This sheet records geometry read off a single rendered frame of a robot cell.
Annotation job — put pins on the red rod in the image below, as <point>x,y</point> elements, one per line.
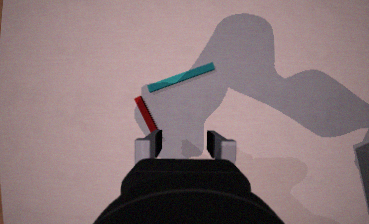
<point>146,114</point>

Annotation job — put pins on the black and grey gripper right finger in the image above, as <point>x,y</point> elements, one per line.
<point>221,148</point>

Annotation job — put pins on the turquoise rod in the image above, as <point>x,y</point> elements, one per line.
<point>180,77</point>

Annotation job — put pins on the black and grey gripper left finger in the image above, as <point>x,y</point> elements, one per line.
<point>149,146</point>

